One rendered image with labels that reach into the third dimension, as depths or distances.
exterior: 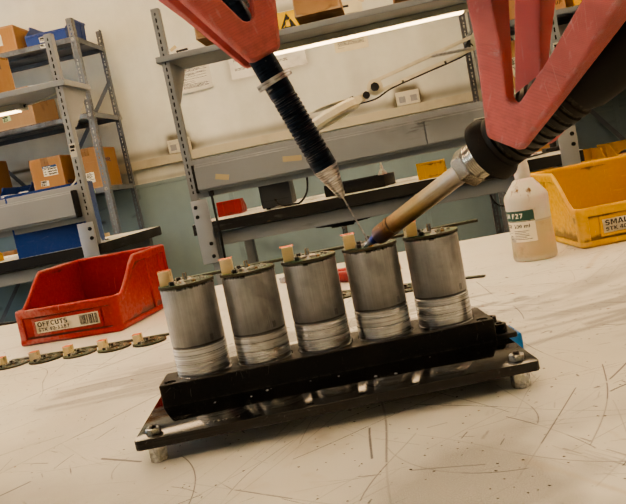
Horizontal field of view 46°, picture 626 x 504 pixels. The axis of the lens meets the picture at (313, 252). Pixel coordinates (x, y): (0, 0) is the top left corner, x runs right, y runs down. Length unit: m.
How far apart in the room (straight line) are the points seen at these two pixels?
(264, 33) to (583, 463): 0.20
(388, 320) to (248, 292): 0.06
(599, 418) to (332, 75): 4.54
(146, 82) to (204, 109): 0.42
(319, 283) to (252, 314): 0.03
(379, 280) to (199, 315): 0.08
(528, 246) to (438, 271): 0.26
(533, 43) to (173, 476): 0.20
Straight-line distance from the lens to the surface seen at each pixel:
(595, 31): 0.24
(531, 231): 0.58
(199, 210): 2.72
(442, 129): 2.60
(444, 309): 0.33
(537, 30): 0.29
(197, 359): 0.33
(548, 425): 0.27
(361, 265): 0.32
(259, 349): 0.33
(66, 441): 0.37
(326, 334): 0.33
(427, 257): 0.33
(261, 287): 0.32
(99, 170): 4.63
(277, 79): 0.31
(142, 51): 5.04
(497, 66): 0.26
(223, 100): 4.86
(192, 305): 0.33
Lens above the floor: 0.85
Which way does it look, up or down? 6 degrees down
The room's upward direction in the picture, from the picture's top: 11 degrees counter-clockwise
